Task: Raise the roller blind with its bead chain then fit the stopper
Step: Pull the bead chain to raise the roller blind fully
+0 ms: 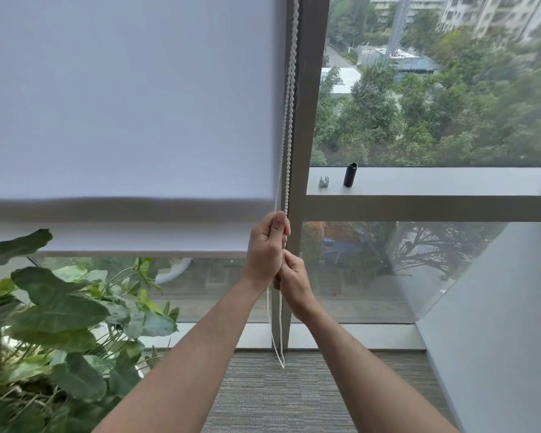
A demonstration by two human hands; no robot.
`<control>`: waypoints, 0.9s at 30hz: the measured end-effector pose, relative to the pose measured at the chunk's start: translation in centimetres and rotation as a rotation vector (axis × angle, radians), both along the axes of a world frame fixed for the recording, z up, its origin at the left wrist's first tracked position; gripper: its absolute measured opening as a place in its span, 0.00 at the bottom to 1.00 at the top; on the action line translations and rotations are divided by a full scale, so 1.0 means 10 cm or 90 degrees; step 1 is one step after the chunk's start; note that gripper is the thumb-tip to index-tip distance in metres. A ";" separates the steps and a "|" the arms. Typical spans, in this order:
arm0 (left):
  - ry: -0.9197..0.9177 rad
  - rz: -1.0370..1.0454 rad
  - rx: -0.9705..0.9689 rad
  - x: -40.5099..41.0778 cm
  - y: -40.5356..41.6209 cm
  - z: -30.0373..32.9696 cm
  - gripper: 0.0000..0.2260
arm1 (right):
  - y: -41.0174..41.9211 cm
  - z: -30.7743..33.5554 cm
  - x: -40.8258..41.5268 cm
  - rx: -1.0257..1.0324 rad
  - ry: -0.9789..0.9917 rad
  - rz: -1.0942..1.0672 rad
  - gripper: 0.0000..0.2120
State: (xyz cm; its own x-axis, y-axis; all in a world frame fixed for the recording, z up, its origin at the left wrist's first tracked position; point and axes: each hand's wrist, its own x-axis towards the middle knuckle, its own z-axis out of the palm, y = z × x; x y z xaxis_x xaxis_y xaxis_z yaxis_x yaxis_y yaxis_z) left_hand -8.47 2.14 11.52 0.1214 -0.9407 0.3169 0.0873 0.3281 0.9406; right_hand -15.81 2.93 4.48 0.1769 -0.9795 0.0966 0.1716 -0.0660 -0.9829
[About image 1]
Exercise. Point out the person's right forearm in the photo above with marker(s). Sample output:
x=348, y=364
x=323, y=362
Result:
x=369, y=374

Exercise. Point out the white roller blind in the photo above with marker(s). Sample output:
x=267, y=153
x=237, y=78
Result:
x=130, y=126

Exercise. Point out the grey window frame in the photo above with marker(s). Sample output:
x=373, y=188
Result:
x=315, y=193

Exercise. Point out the person's right fingers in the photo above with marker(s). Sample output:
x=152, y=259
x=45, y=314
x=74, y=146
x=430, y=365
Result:
x=285, y=270

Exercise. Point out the green leafy potted plant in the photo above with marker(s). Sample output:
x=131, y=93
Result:
x=58, y=329

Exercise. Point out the black cylindrical cap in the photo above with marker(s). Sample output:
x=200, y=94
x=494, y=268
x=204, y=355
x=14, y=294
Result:
x=350, y=174

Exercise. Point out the person's left hand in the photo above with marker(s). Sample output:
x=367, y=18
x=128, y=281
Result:
x=262, y=252

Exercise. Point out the person's left thumb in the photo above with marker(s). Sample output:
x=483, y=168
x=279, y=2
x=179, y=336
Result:
x=275, y=223

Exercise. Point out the person's left forearm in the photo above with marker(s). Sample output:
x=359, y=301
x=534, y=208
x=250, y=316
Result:
x=180, y=356

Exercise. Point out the person's right hand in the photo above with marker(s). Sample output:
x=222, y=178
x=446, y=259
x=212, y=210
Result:
x=295, y=284

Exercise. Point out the small grey metal clip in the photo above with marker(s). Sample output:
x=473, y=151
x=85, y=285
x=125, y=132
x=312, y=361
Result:
x=324, y=181

